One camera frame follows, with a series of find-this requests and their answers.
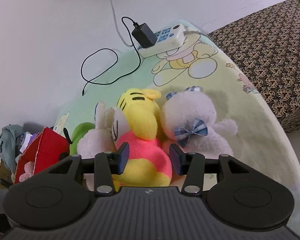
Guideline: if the yellow pink plush bear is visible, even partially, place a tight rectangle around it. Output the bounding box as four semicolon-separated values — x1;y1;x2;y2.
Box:
111;88;172;189

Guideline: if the white plush rabbit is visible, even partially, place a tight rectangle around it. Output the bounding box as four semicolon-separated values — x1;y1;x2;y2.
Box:
77;101;130;159

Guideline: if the green plush toy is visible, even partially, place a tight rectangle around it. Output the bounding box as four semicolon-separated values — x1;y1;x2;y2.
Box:
63;122;95;155

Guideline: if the white plush with plaid bow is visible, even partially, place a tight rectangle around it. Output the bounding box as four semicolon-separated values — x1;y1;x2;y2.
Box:
160;86;238;159

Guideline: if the red storage box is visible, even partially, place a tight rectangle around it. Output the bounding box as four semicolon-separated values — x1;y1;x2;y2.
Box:
14;127;70;184

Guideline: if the pile of clothes and bags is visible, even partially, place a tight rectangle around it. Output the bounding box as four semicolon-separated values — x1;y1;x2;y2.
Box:
0;125;39;182

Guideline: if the cartoon bear bed sheet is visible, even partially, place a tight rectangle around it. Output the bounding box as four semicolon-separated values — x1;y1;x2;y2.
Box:
55;33;300;236

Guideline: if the white power strip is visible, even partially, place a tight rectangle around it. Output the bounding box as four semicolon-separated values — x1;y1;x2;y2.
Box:
138;23;186;58

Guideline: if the black power adapter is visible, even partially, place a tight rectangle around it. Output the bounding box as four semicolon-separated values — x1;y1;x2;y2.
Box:
132;22;157;48

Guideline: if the brown patterned mattress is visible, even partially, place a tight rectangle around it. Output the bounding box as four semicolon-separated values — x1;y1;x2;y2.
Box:
209;0;300;133

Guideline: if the black charger cable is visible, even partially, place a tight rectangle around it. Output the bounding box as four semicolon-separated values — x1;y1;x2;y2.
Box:
80;16;143;97

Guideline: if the white power strip cord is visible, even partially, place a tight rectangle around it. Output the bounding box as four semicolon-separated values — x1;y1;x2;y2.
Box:
102;0;134;48

